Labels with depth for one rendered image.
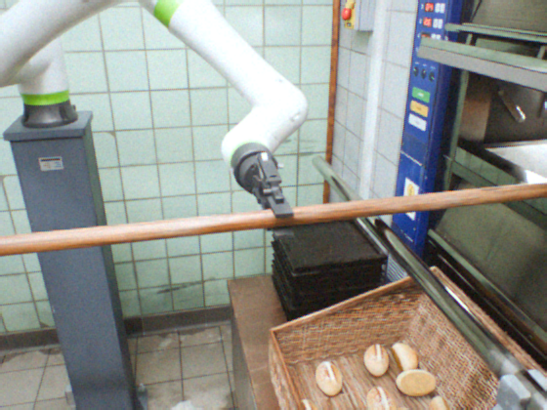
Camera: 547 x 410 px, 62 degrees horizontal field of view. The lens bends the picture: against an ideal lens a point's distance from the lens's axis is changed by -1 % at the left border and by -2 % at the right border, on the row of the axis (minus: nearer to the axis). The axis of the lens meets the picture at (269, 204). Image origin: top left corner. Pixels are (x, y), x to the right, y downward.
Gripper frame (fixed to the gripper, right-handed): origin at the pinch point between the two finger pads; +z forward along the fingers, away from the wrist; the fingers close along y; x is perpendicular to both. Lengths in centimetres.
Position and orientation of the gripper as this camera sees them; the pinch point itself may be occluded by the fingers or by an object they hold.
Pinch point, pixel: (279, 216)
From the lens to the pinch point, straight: 76.7
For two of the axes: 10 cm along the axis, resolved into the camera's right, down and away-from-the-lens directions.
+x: -9.8, 0.9, -1.9
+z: 2.1, 4.2, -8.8
